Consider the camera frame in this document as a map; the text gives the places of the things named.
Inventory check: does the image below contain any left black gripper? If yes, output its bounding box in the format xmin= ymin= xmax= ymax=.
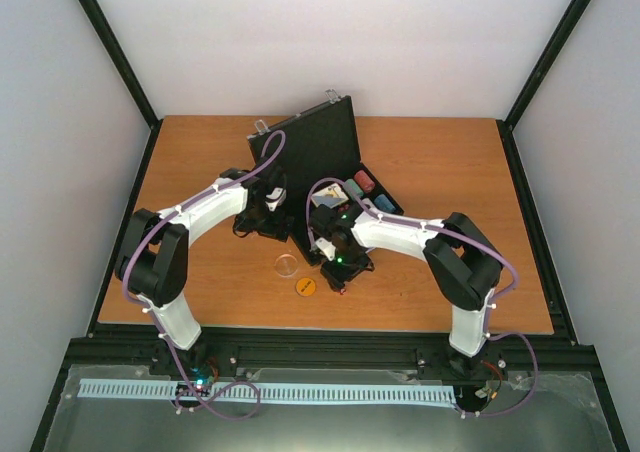
xmin=234 ymin=203 xmax=295 ymax=243

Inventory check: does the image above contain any clear plastic disc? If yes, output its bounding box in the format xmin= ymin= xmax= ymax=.
xmin=274 ymin=253 xmax=298 ymax=278

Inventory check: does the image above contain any playing card deck box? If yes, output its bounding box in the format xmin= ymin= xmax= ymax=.
xmin=311 ymin=182 xmax=350 ymax=209

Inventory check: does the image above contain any blue poker chip stack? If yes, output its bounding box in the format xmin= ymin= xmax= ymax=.
xmin=374 ymin=194 xmax=396 ymax=213

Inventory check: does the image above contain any black poker set case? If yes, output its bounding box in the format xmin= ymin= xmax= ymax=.
xmin=247 ymin=89 xmax=404 ymax=266

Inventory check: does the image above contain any green poker chip stack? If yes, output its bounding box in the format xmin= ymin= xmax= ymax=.
xmin=343 ymin=179 xmax=364 ymax=200

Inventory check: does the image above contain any red poker chip stack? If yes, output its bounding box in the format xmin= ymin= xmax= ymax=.
xmin=353 ymin=170 xmax=376 ymax=194

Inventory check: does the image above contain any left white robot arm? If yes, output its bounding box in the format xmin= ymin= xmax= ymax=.
xmin=114 ymin=159 xmax=292 ymax=375

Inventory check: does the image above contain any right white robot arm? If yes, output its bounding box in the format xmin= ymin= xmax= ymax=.
xmin=307 ymin=205 xmax=519 ymax=359

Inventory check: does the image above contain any orange dealer button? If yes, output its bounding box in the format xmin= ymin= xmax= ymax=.
xmin=295 ymin=277 xmax=317 ymax=297

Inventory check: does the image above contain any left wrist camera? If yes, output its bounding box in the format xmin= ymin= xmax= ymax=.
xmin=265 ymin=187 xmax=286 ymax=212

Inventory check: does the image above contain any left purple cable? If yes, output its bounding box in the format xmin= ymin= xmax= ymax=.
xmin=122 ymin=130 xmax=262 ymax=421

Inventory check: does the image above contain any purple cable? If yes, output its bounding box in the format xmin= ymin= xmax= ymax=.
xmin=122 ymin=130 xmax=262 ymax=421
xmin=305 ymin=177 xmax=540 ymax=419

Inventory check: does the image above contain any light blue cable duct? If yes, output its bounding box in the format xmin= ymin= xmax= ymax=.
xmin=77 ymin=378 xmax=456 ymax=408

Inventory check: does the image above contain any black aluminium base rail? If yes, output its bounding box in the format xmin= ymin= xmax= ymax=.
xmin=63 ymin=325 xmax=602 ymax=382

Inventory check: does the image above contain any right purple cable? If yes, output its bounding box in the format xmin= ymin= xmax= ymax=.
xmin=305 ymin=177 xmax=540 ymax=419

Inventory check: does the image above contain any left black frame post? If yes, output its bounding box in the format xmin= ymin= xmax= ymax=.
xmin=62 ymin=0 xmax=162 ymax=129

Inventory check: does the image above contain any black frame post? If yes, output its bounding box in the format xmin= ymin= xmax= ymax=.
xmin=62 ymin=0 xmax=162 ymax=129
xmin=503 ymin=0 xmax=609 ymax=129

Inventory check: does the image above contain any right black frame post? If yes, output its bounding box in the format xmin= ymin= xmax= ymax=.
xmin=503 ymin=0 xmax=609 ymax=129

